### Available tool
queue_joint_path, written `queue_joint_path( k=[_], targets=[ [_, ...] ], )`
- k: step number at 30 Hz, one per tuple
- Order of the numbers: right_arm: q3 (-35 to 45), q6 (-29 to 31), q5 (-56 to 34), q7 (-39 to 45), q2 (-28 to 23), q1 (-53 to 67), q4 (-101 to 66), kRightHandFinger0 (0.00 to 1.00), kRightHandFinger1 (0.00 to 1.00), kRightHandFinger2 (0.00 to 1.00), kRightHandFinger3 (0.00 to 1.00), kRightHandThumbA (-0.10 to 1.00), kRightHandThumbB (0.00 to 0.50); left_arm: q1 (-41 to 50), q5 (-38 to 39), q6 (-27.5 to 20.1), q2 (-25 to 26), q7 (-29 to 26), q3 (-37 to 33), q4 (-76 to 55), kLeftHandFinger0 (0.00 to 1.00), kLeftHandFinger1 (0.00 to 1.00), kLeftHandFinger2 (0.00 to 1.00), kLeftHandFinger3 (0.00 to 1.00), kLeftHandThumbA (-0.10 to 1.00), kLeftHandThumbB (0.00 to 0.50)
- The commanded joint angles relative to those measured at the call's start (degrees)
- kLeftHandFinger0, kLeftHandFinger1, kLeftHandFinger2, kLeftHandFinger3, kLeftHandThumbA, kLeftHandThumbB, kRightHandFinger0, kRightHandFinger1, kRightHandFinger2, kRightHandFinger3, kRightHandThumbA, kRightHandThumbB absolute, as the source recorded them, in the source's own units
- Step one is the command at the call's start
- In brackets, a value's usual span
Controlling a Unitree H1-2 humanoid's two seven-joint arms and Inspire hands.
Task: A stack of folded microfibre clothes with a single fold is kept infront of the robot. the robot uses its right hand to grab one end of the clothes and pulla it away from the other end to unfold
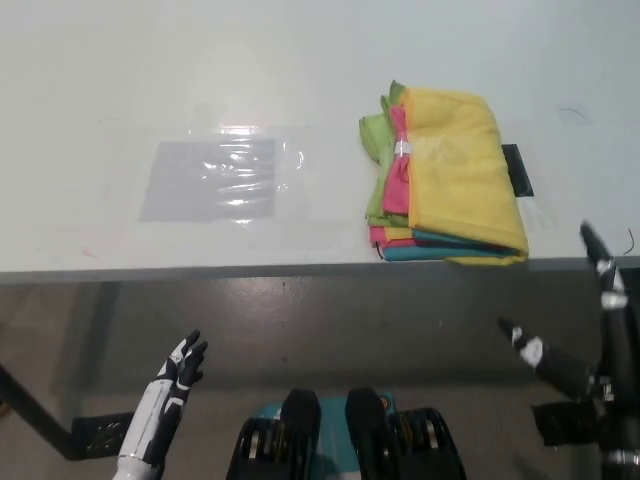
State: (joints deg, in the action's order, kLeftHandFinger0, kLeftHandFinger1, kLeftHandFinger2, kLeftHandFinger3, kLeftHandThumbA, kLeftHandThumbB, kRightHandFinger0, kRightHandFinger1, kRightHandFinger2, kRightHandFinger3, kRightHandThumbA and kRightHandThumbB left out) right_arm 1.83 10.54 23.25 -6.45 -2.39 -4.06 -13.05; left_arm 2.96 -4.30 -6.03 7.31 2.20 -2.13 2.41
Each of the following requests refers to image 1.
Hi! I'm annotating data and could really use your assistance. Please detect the black tape strip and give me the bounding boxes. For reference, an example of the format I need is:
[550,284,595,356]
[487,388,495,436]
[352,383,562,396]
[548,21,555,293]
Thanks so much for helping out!
[500,143,535,198]

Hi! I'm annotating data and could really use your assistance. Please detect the clear plastic sheet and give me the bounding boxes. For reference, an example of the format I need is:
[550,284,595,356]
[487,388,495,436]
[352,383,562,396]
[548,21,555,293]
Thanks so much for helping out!
[136,124,308,227]

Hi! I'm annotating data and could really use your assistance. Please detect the teal microfibre cloth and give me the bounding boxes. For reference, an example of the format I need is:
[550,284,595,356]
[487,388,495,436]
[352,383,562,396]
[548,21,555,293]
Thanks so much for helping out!
[381,228,454,263]

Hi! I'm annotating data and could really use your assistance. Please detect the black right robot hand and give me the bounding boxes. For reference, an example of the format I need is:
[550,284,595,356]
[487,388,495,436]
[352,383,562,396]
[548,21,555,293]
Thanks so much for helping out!
[497,219,640,454]

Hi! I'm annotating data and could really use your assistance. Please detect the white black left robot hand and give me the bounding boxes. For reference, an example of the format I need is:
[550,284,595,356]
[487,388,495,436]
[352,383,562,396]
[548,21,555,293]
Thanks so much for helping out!
[117,328,209,464]

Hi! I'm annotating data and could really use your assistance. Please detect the black perforated foot plate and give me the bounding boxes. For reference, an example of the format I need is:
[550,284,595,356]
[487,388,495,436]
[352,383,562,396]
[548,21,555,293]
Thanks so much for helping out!
[530,398,609,448]
[71,411,137,461]

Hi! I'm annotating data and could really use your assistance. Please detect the small-showing yellow microfibre cloth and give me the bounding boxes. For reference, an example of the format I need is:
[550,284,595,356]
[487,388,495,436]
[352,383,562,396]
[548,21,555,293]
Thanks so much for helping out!
[368,224,416,242]

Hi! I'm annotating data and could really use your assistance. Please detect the black teal robot torso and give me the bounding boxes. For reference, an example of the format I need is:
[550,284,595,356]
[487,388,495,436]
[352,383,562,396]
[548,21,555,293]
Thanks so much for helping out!
[224,386,469,480]

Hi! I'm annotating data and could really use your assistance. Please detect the grey metal table leg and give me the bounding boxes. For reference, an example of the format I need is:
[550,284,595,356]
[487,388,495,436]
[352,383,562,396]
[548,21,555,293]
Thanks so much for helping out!
[88,280,122,382]

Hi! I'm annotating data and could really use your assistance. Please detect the large yellow microfibre cloth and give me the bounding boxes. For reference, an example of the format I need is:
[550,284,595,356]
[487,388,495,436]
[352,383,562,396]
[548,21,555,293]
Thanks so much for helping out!
[403,86,530,268]

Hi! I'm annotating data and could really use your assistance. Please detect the black slanted metal bar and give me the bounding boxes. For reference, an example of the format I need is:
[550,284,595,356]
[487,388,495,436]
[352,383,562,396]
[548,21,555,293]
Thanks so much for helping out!
[0,359,77,459]

